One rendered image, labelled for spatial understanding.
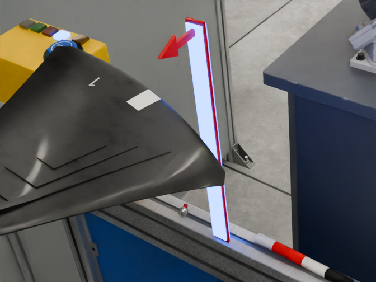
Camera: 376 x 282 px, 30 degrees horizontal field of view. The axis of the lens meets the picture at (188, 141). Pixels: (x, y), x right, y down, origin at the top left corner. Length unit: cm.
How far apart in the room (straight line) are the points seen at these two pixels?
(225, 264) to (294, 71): 28
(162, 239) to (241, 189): 126
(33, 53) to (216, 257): 37
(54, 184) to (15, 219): 5
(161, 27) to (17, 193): 133
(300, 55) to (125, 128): 44
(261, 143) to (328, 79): 149
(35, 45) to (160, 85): 96
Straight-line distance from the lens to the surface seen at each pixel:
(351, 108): 94
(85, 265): 129
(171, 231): 100
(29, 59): 97
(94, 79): 70
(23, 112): 67
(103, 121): 65
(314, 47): 105
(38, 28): 103
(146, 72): 186
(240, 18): 319
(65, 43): 97
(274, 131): 250
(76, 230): 122
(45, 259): 182
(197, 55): 76
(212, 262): 99
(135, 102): 68
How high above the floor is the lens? 155
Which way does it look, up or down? 38 degrees down
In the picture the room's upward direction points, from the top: 8 degrees counter-clockwise
